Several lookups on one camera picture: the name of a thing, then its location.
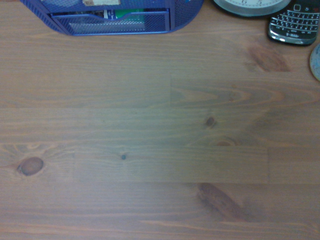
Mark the blue mesh desk organizer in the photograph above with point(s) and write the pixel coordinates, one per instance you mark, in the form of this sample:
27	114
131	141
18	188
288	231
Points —
185	15

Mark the green and white card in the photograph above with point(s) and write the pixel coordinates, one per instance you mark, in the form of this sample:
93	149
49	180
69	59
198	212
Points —
130	15

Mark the beige paper note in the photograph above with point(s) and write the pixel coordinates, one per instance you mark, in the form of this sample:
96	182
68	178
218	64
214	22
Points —
100	2

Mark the black keypad mobile phone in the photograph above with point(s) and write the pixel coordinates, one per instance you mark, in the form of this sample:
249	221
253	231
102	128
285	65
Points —
293	26

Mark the round light blue disc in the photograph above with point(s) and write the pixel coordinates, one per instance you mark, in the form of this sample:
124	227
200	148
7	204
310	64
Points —
316	62

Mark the silver round wall clock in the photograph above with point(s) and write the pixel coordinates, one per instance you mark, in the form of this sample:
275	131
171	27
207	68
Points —
250	9

